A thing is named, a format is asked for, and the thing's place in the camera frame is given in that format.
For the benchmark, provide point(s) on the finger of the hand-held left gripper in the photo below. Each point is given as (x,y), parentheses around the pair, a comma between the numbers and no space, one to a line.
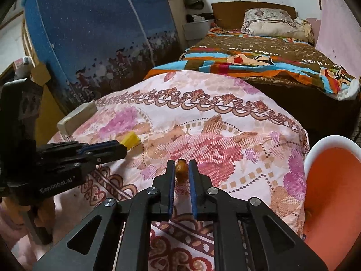
(110,155)
(101,146)

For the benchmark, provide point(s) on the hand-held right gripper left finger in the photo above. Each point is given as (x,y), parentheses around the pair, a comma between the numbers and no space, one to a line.
(170,197)

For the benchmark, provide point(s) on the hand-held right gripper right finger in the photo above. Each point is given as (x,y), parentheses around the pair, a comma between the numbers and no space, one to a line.
(192,192)

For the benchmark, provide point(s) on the yellow plastic piece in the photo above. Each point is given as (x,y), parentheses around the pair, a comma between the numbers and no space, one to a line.
(131,140)

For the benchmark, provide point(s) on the orange bin with white rim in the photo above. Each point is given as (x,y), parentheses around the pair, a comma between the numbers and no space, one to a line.
(332,197)

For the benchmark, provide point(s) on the beige cardboard box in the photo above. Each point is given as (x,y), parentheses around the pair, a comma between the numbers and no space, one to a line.
(76,118)

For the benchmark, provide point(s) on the yellow wooden cabinet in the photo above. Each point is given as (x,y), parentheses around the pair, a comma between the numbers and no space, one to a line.
(48,110)

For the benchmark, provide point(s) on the pink floral blanket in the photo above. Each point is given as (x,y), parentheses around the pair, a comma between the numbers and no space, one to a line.
(220,135)

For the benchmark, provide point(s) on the blue fabric wardrobe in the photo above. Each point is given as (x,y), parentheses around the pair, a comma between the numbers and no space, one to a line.
(98,34)

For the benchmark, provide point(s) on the colourful patterned bedspread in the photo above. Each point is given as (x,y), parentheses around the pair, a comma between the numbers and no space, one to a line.
(253,59)

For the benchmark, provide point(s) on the white nightstand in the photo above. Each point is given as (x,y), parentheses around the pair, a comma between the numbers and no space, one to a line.
(197,31)

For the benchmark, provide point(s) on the bed with colourful blanket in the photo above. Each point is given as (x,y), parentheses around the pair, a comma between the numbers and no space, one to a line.
(228,14)

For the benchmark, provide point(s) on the floral pillow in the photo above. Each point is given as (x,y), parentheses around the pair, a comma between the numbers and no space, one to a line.
(270,24)

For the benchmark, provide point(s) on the pink hanging cloth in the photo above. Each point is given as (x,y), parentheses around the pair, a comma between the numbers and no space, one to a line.
(338,14)

